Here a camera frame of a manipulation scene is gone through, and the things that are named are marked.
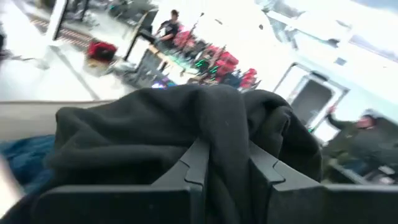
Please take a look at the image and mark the black post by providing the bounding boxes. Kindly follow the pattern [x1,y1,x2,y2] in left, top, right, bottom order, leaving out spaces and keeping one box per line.
[51,0,70,42]

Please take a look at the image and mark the navy dotted garment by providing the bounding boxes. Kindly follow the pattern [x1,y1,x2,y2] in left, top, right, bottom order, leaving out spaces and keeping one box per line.
[0,134,57,195]

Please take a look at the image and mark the person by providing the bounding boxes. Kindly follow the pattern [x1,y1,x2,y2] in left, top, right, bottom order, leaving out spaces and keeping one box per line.
[322,105,398,184]
[154,9,182,49]

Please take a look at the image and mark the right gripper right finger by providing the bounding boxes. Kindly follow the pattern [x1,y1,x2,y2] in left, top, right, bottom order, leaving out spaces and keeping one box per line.
[248,141,324,224]

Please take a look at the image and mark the grey double door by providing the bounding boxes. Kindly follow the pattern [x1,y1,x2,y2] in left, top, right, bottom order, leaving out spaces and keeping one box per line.
[273,62,349,133]

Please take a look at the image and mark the red storage bins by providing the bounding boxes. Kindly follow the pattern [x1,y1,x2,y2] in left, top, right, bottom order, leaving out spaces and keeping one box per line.
[174,30,259,91]

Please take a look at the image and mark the black garment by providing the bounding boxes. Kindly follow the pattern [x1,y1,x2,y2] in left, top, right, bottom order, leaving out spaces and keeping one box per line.
[0,84,323,224]

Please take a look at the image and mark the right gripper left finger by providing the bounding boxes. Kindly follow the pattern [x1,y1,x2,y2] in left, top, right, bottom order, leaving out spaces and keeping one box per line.
[152,138,210,224]

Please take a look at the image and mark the red bag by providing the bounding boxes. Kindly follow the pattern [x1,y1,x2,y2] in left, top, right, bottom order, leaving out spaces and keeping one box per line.
[86,41,118,63]

